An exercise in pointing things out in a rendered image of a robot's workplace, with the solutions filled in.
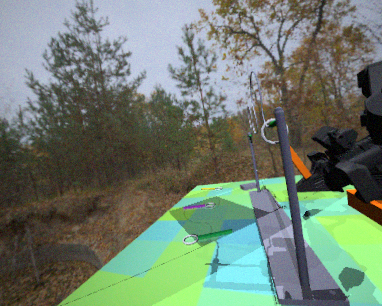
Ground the orange square bar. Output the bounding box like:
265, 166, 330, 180
261, 119, 311, 179

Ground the green handle with grey loop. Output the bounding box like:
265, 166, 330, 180
182, 229, 232, 244

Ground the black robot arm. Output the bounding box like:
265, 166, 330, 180
311, 61, 382, 188

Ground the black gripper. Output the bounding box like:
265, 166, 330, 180
296, 138, 382, 203

